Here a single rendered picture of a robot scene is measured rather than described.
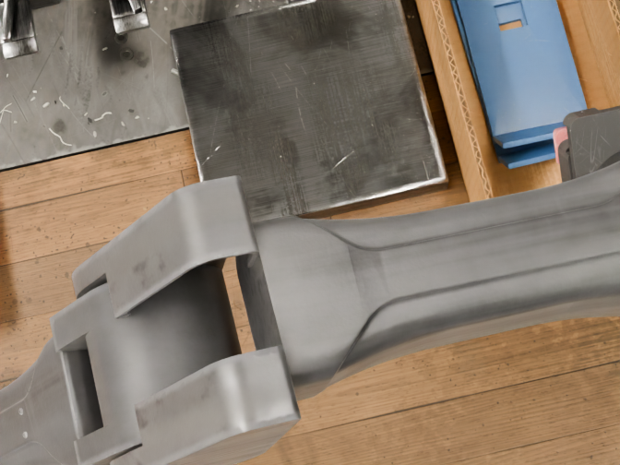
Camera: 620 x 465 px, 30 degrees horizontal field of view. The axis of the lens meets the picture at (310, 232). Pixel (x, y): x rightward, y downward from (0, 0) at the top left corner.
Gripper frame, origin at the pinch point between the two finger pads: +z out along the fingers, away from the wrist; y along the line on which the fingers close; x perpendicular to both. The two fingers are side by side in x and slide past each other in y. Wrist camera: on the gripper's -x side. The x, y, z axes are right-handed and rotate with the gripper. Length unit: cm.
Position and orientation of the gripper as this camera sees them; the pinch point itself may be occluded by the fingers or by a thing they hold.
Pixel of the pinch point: (584, 154)
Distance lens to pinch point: 74.3
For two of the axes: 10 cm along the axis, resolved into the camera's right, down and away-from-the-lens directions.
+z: -0.9, -3.2, 9.4
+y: -1.9, -9.2, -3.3
